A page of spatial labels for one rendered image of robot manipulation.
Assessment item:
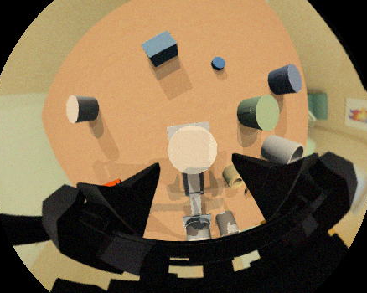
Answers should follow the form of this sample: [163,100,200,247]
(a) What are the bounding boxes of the small blue disc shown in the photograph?
[211,56,226,70]

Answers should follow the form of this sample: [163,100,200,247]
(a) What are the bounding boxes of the tan ring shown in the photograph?
[245,187,251,197]

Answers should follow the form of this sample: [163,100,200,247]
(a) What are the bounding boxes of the dark navy cylinder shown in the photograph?
[267,63,302,95]

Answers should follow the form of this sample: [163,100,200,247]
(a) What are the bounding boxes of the dark green cylinder with pale green top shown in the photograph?
[237,94,280,132]

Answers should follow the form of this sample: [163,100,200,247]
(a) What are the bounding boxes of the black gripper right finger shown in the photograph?
[231,153,318,223]

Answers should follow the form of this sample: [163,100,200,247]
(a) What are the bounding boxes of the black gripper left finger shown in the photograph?
[76,162,161,238]

